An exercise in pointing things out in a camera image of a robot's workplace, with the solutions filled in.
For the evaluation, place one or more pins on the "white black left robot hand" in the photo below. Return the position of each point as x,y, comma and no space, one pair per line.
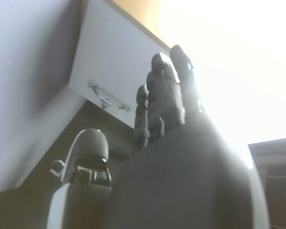
181,179

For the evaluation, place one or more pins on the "brown wooden board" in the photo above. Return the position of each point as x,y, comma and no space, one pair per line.
105,47

